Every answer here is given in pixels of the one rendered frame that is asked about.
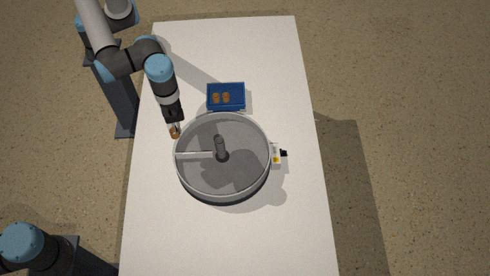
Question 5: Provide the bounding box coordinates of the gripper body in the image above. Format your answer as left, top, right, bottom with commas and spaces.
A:
161, 97, 185, 124

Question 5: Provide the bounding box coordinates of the white control box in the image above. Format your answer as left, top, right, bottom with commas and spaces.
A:
271, 146, 289, 170

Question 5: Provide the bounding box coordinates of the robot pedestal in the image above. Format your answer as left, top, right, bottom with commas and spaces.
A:
47, 233, 81, 252
83, 46, 141, 139

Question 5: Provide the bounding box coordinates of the grey turntable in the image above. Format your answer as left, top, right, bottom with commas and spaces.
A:
173, 112, 273, 206

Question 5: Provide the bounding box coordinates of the blue crate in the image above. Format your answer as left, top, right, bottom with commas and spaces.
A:
206, 80, 248, 110

